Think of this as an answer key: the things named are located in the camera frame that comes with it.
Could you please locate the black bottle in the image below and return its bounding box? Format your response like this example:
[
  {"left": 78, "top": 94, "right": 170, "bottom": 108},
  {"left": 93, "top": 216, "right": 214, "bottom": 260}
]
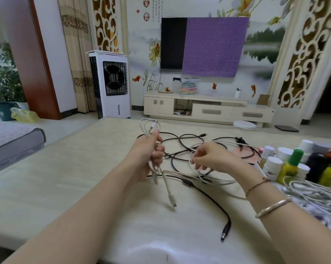
[{"left": 305, "top": 152, "right": 330, "bottom": 184}]

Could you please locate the white air cooler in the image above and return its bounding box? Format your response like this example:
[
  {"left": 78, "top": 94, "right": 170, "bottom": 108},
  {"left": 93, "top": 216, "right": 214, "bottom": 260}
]
[{"left": 86, "top": 50, "right": 131, "bottom": 119}]

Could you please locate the green potted plant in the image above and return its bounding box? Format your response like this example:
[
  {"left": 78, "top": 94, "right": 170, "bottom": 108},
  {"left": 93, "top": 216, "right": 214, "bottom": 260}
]
[{"left": 0, "top": 42, "right": 27, "bottom": 103}]

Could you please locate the beige patterned curtain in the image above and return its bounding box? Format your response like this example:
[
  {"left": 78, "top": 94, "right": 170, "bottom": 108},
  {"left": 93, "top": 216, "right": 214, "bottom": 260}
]
[{"left": 57, "top": 0, "right": 97, "bottom": 113}]

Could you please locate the silver bangle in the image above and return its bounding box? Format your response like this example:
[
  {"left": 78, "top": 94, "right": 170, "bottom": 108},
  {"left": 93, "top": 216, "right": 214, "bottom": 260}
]
[{"left": 255, "top": 196, "right": 292, "bottom": 219}]

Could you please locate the grey mattress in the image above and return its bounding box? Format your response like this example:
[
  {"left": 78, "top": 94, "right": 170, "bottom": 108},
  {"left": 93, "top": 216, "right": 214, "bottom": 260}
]
[{"left": 0, "top": 122, "right": 47, "bottom": 176}]

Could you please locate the black floor scale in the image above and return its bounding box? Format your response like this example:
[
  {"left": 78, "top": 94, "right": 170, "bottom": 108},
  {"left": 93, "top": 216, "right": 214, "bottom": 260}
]
[{"left": 274, "top": 125, "right": 300, "bottom": 132}]

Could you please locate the thin chain bracelet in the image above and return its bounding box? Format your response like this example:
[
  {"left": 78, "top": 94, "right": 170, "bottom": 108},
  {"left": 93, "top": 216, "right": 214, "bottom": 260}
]
[{"left": 245, "top": 177, "right": 271, "bottom": 198}]

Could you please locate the stack of colourful cloths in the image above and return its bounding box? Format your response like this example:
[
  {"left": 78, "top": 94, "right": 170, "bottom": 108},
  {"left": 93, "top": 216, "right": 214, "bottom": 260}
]
[{"left": 180, "top": 78, "right": 201, "bottom": 95}]

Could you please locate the black cable with barrel plug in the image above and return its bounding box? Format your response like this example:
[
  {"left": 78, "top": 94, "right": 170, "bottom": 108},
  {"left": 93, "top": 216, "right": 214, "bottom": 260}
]
[{"left": 146, "top": 174, "right": 232, "bottom": 242}]

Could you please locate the bundle of white cables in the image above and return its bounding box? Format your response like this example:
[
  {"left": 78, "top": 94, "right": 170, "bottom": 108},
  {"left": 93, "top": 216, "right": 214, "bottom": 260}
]
[{"left": 283, "top": 176, "right": 331, "bottom": 226}]

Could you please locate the red-brown wooden door frame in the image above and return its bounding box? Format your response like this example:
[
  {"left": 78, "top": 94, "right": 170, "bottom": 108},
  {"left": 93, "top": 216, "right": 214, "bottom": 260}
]
[{"left": 3, "top": 0, "right": 62, "bottom": 120}]

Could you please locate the person's left forearm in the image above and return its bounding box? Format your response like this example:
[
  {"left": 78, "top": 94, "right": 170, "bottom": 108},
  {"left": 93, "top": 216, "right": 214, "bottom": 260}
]
[{"left": 0, "top": 162, "right": 144, "bottom": 264}]

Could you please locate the small white jar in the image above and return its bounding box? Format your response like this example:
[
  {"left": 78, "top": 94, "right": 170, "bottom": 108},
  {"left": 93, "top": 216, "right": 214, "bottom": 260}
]
[
  {"left": 262, "top": 146, "right": 275, "bottom": 160},
  {"left": 276, "top": 147, "right": 294, "bottom": 162},
  {"left": 298, "top": 139, "right": 315, "bottom": 155},
  {"left": 296, "top": 163, "right": 311, "bottom": 181}
]

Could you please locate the purple cloth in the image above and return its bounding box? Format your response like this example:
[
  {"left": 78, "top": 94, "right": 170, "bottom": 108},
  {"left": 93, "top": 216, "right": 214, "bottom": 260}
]
[{"left": 182, "top": 17, "right": 250, "bottom": 78}]

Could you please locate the white jar with printed label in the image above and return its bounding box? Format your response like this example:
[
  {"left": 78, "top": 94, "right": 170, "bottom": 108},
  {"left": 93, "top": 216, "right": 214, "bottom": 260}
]
[{"left": 263, "top": 157, "right": 283, "bottom": 182}]

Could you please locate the person's right hand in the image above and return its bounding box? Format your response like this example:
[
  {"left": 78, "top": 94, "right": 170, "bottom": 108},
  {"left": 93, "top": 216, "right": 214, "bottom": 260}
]
[{"left": 190, "top": 141, "right": 268, "bottom": 192}]

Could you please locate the silver braided cable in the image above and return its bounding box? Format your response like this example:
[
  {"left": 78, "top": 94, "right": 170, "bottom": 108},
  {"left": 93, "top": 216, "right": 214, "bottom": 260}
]
[{"left": 160, "top": 140, "right": 263, "bottom": 199}]

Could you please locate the yellow plastic bag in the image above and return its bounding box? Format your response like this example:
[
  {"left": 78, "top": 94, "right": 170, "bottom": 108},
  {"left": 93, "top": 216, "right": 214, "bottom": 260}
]
[{"left": 11, "top": 107, "right": 41, "bottom": 123}]

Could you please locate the white round robot vacuum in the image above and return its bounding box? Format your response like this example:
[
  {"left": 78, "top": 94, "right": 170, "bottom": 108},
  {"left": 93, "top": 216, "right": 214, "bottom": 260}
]
[{"left": 233, "top": 120, "right": 257, "bottom": 131}]

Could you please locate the person's left hand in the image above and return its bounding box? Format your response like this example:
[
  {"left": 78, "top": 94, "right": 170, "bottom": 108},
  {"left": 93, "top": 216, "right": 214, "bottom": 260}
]
[{"left": 124, "top": 129, "right": 166, "bottom": 188}]

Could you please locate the person's right forearm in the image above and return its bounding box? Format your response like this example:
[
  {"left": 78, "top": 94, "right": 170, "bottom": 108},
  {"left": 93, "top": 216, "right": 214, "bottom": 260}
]
[{"left": 247, "top": 177, "right": 331, "bottom": 264}]

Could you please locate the white charging cable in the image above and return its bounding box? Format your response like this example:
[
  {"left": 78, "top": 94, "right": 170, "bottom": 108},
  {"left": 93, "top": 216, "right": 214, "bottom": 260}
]
[{"left": 140, "top": 118, "right": 178, "bottom": 209}]

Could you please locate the black wall television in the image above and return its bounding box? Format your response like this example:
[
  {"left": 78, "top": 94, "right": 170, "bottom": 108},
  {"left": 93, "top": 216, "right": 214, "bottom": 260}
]
[{"left": 160, "top": 17, "right": 188, "bottom": 71}]

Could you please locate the cream television cabinet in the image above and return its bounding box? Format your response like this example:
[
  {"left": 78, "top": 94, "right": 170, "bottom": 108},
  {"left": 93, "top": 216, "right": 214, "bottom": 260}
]
[{"left": 143, "top": 92, "right": 275, "bottom": 128}]

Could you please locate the pink round disc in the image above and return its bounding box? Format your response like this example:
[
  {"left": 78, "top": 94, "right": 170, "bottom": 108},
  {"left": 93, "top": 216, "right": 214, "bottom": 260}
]
[{"left": 234, "top": 146, "right": 263, "bottom": 163}]

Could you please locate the thin black cable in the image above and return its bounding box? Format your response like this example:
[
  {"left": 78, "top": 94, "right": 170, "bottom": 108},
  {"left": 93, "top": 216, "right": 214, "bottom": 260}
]
[{"left": 137, "top": 131, "right": 241, "bottom": 184}]

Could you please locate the white carved lattice panel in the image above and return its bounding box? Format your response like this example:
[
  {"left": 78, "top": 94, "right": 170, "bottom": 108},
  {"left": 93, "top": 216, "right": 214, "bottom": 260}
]
[
  {"left": 87, "top": 0, "right": 127, "bottom": 55},
  {"left": 269, "top": 0, "right": 331, "bottom": 121}
]

